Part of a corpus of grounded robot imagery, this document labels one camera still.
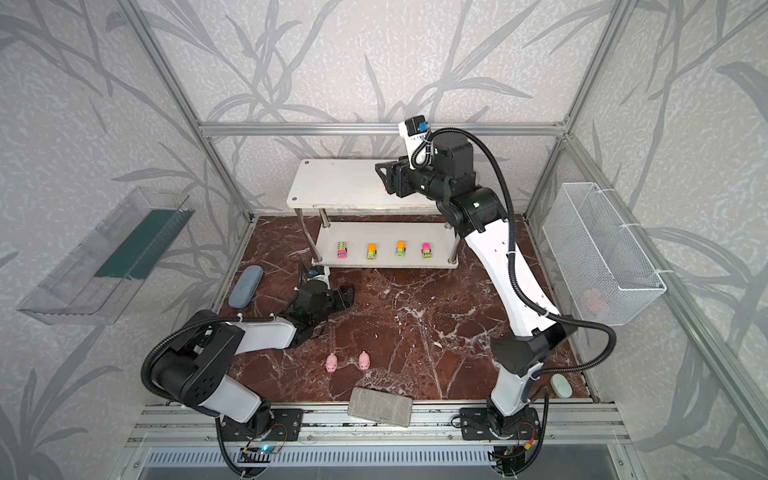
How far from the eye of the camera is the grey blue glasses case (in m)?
0.96

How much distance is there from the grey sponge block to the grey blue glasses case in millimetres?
469

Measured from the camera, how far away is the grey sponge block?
74cm
